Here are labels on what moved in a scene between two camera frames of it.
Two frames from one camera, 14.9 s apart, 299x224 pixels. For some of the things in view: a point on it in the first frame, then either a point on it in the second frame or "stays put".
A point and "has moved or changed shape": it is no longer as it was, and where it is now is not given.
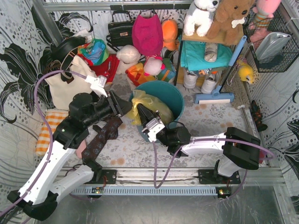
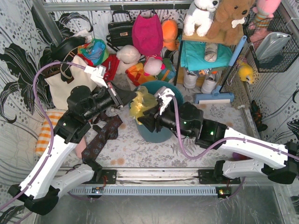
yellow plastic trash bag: x=140 y=97 has moved or changed shape
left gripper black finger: x=122 y=105 to x=125 y=96
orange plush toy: x=170 y=31 stays put
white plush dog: x=201 y=15 stays put
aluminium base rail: x=140 y=181 stays put
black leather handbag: x=120 y=33 stays put
